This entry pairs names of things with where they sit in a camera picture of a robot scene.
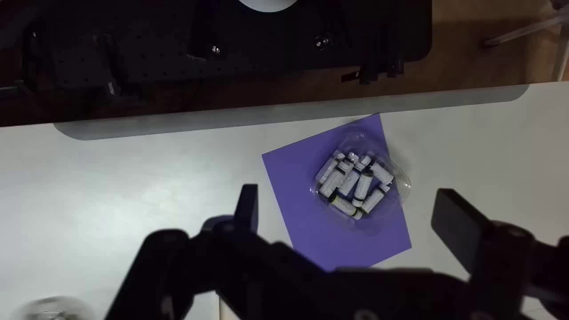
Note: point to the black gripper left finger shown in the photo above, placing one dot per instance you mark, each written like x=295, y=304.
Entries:
x=179, y=260

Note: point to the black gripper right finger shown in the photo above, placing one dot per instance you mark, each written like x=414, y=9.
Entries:
x=504, y=254

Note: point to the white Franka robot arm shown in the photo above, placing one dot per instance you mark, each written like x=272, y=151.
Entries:
x=268, y=4

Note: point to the clear plastic marker container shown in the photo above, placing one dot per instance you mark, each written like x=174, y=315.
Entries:
x=401, y=180

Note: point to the purple paper sheet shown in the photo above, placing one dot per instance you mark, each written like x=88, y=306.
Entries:
x=296, y=183

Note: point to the grey metal stand leg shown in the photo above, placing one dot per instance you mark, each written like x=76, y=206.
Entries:
x=563, y=59
x=522, y=28

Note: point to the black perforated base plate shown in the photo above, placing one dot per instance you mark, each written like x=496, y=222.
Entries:
x=149, y=41

